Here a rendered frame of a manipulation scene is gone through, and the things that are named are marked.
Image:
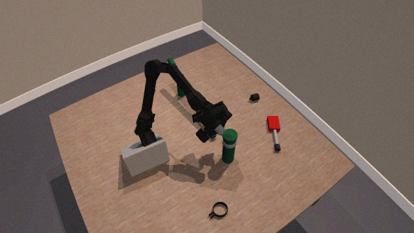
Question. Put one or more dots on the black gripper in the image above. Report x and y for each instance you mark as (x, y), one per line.
(209, 131)

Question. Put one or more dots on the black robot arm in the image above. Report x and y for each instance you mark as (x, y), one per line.
(197, 101)

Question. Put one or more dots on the grey cup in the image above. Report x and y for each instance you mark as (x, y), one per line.
(219, 130)

